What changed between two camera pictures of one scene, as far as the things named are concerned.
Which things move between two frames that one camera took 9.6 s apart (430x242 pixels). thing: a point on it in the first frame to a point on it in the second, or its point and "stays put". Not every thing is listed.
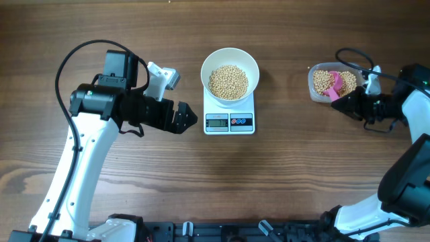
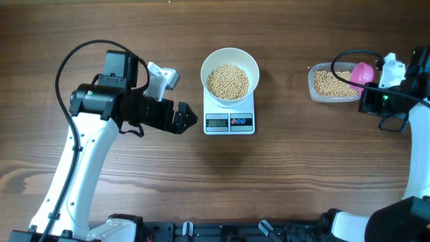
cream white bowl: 229,76 stays put
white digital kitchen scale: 238,120 stays put
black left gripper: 177,127 stays put
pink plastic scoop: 334,92 to 362,72
